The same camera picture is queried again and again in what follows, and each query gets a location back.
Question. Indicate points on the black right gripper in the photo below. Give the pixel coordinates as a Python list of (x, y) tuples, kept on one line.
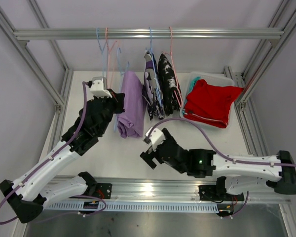
[(148, 156)]

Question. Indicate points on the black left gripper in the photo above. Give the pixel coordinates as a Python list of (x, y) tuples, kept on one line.
[(117, 100)]

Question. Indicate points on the blue hanger with lilac trousers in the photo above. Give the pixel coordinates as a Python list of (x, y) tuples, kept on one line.
[(122, 71)]

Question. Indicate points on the lilac purple trousers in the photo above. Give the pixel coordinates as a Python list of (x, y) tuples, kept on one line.
[(131, 122)]

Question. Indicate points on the red trousers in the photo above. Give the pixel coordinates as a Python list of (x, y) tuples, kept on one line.
[(210, 104)]

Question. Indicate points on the pink wire hanger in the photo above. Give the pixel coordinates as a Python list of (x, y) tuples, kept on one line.
[(170, 53), (109, 49)]

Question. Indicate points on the light blue wire hanger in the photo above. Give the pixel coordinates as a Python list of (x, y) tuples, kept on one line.
[(102, 51)]

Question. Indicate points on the teal trousers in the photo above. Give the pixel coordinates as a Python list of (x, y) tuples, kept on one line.
[(192, 84)]

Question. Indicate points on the white plastic mesh basket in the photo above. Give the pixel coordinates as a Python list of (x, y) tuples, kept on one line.
[(212, 80)]

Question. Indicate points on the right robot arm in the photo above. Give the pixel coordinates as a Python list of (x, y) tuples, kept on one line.
[(234, 175)]

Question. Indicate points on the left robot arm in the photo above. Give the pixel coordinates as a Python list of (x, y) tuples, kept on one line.
[(30, 194)]

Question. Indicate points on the grey purple patterned trousers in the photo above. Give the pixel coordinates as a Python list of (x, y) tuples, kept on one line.
[(153, 93)]

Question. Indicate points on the blue hanger with patterned trousers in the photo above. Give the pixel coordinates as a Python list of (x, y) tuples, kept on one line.
[(154, 69)]

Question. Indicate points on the black white patterned trousers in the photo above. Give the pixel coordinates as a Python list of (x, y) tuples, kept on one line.
[(172, 97)]

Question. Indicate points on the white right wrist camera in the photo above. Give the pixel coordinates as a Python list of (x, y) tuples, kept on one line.
[(154, 138)]

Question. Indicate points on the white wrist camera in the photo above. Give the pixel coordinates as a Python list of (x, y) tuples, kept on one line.
[(154, 138), (98, 87)]

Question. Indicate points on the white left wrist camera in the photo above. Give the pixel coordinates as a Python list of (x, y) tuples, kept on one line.
[(98, 87)]

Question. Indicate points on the white slotted cable duct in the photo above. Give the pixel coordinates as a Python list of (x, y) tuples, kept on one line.
[(122, 206)]

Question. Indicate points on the aluminium frame structure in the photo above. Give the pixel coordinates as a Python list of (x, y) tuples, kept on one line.
[(272, 40)]

